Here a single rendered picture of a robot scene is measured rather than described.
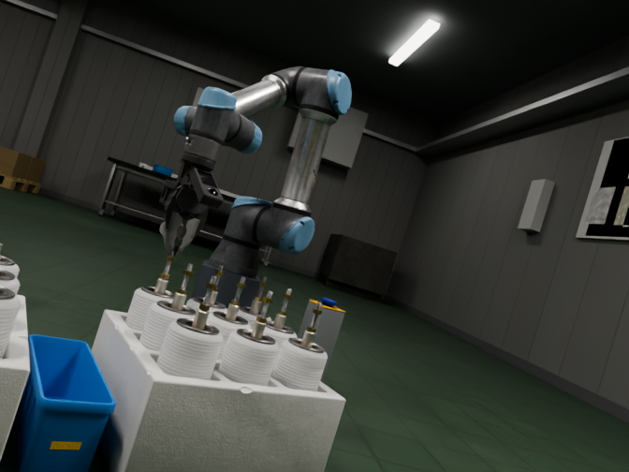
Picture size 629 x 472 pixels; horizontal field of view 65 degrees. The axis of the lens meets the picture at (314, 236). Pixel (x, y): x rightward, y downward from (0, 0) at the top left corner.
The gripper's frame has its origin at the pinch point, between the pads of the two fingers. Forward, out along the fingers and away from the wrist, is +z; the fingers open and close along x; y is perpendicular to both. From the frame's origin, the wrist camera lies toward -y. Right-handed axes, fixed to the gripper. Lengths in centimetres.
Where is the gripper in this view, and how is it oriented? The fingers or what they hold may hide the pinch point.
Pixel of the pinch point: (174, 249)
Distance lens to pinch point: 108.8
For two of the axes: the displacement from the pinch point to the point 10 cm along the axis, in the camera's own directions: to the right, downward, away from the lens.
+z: -3.0, 9.5, -0.2
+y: -6.3, -1.8, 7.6
